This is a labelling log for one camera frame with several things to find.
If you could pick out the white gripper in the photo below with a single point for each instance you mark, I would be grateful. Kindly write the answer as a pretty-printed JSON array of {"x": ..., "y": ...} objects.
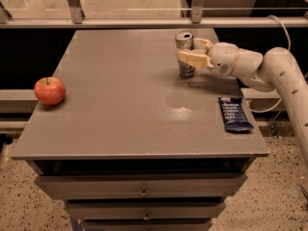
[{"x": 223, "y": 58}]

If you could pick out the silver blue redbull can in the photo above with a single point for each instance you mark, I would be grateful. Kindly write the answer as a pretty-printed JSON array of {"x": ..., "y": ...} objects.
[{"x": 184, "y": 44}]

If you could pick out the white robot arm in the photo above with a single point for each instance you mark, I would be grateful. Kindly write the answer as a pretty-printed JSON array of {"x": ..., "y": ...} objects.
[{"x": 276, "y": 70}]

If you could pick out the dark blue snack bar wrapper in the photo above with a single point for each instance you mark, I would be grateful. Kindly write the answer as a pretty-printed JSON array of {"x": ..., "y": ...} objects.
[{"x": 233, "y": 116}]

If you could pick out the grey drawer cabinet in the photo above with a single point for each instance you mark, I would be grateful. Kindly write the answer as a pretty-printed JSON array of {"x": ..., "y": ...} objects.
[{"x": 127, "y": 111}]

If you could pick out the top grey drawer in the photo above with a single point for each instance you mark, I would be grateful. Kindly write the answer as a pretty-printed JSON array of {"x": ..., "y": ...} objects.
[{"x": 140, "y": 186}]

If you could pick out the red apple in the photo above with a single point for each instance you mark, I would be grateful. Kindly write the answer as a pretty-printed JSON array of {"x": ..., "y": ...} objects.
[{"x": 50, "y": 90}]

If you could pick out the metal railing with glass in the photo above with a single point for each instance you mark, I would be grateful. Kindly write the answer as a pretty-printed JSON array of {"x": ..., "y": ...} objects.
[{"x": 98, "y": 14}]

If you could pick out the middle grey drawer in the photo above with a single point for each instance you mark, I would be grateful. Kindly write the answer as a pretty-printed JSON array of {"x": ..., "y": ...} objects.
[{"x": 145, "y": 210}]

